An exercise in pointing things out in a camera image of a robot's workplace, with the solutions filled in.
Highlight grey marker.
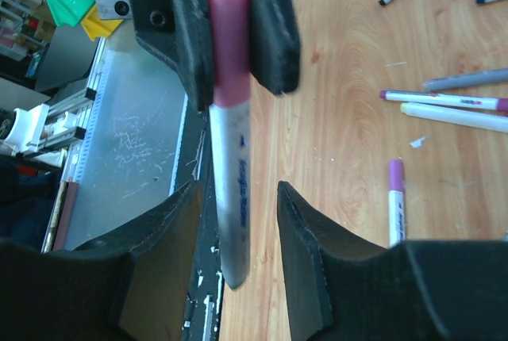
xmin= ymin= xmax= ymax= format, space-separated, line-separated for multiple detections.
xmin=422 ymin=67 xmax=508 ymax=92

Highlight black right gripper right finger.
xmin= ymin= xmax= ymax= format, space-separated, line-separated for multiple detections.
xmin=277 ymin=182 xmax=507 ymax=340

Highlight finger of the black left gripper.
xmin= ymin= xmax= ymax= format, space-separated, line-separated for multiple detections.
xmin=129 ymin=0 xmax=214 ymax=111
xmin=250 ymin=0 xmax=301 ymax=94

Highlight beige cap marker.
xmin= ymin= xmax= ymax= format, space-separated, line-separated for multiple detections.
xmin=400 ymin=102 xmax=507 ymax=133

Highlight pink cap marker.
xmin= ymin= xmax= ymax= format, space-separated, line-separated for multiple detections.
xmin=208 ymin=0 xmax=251 ymax=289
xmin=388 ymin=159 xmax=406 ymax=247

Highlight yellow plastic bin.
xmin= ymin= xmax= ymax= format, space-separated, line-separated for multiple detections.
xmin=81 ymin=4 xmax=122 ymax=41

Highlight aluminium frame rails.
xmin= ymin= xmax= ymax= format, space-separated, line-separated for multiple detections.
xmin=41 ymin=33 xmax=188 ymax=252

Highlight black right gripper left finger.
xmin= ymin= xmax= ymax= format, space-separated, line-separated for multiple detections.
xmin=1 ymin=181 xmax=201 ymax=340

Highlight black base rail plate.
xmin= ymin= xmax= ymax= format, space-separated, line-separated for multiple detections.
xmin=170 ymin=98 xmax=225 ymax=340

